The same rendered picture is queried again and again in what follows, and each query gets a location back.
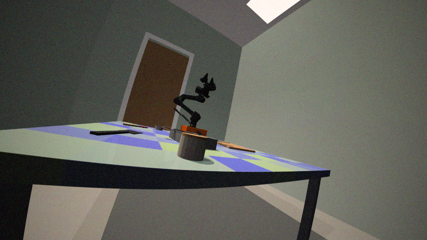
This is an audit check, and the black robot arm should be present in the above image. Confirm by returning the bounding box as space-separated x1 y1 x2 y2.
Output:
173 86 210 128

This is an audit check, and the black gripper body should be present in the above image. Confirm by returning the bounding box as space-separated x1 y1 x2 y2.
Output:
200 78 216 93

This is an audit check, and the dark grey cylinder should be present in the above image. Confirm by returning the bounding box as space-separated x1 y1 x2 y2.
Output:
177 132 208 161

